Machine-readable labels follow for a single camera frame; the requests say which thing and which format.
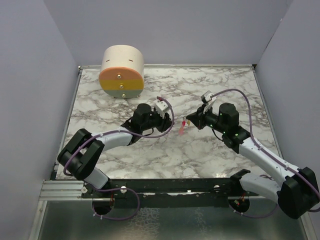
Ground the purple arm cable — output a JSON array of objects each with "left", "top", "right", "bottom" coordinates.
[
  {"left": 62, "top": 96, "right": 175, "bottom": 221},
  {"left": 211, "top": 89, "right": 320, "bottom": 218}
]

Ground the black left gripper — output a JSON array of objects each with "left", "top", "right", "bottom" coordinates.
[{"left": 141, "top": 108, "right": 175, "bottom": 133}]

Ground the round three-drawer storage box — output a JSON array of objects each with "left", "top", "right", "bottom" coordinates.
[{"left": 98, "top": 45, "right": 144, "bottom": 99}]

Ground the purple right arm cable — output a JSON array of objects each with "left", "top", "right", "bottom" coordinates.
[{"left": 211, "top": 89, "right": 320, "bottom": 218}]

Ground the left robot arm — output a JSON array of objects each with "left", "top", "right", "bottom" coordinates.
[{"left": 57, "top": 97, "right": 175, "bottom": 198}]

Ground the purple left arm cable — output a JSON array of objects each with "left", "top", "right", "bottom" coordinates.
[{"left": 62, "top": 96, "right": 175, "bottom": 221}]

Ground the aluminium table frame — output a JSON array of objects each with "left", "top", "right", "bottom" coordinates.
[{"left": 30, "top": 65, "right": 315, "bottom": 240}]

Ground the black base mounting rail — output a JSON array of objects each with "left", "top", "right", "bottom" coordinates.
[{"left": 81, "top": 178, "right": 256, "bottom": 209}]

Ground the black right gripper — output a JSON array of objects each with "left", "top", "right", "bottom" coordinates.
[{"left": 186, "top": 103, "right": 228, "bottom": 134}]

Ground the pink strap keyring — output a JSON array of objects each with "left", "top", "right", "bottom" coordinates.
[{"left": 178, "top": 120, "right": 187, "bottom": 135}]

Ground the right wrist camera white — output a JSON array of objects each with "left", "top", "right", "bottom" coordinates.
[{"left": 200, "top": 90, "right": 217, "bottom": 114}]

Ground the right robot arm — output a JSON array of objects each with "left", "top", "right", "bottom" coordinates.
[{"left": 186, "top": 103, "right": 320, "bottom": 219}]

